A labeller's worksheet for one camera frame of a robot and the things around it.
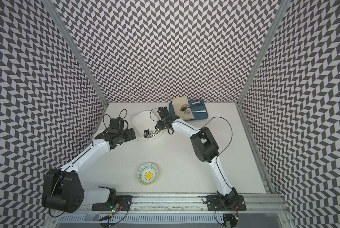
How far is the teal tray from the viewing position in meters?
1.11

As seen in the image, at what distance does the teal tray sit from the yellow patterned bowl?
475 mm

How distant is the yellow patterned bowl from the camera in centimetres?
80
